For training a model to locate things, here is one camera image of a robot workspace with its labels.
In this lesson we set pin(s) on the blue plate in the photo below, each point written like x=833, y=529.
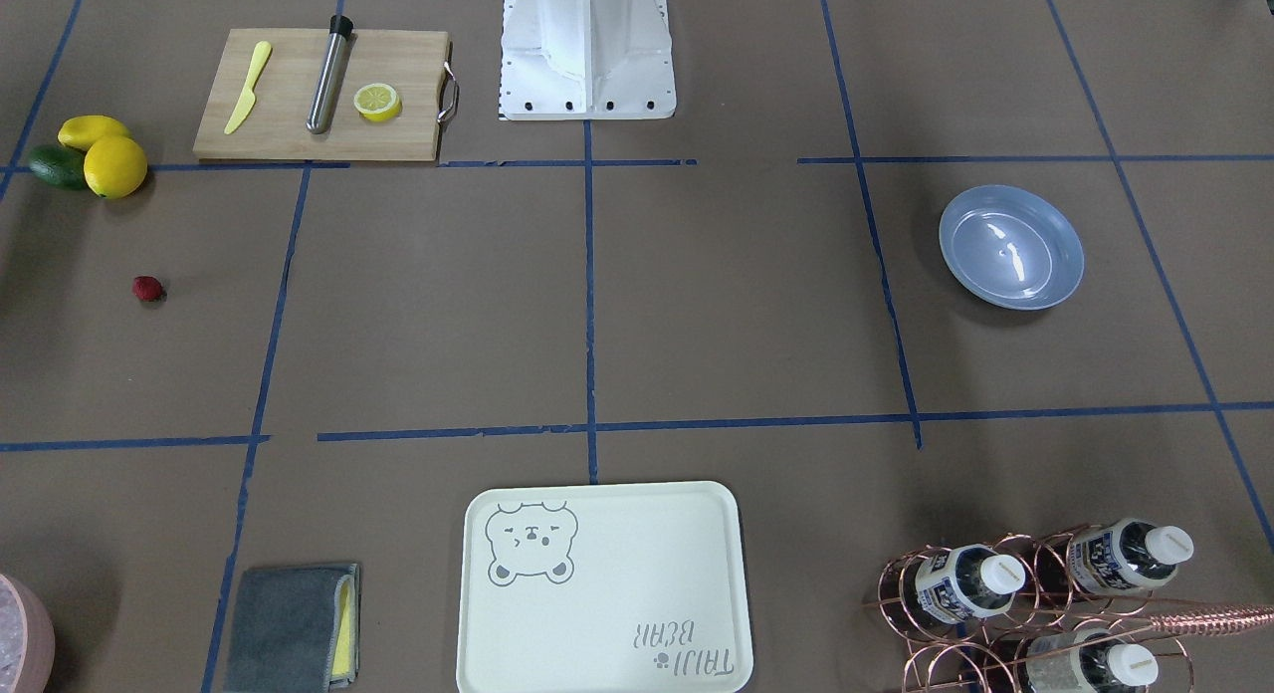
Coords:
x=1011, y=248

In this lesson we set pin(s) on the red strawberry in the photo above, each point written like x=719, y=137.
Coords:
x=147, y=289

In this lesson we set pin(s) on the cream bear tray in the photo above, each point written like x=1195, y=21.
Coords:
x=604, y=588

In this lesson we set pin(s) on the lemon half slice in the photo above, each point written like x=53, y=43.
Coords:
x=377, y=102

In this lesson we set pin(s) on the steel cylinder with black cap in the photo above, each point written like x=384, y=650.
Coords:
x=331, y=74

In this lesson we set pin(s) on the tea bottle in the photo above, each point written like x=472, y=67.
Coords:
x=1088, y=660
x=1130, y=556
x=965, y=584

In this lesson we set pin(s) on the grey folded cloth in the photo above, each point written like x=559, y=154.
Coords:
x=296, y=629

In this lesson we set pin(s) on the yellow plastic knife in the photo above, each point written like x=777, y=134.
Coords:
x=247, y=98

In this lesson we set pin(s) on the round yellow lemon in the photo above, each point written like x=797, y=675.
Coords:
x=115, y=166

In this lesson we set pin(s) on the oblong yellow lemon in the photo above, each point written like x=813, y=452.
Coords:
x=82, y=131

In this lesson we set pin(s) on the green lime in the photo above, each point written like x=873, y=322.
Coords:
x=58, y=165

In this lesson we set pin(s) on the pink bowl of ice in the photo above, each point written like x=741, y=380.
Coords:
x=28, y=645

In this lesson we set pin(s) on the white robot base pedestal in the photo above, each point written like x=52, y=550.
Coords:
x=586, y=60

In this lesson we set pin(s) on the copper wire bottle rack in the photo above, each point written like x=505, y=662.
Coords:
x=986, y=655

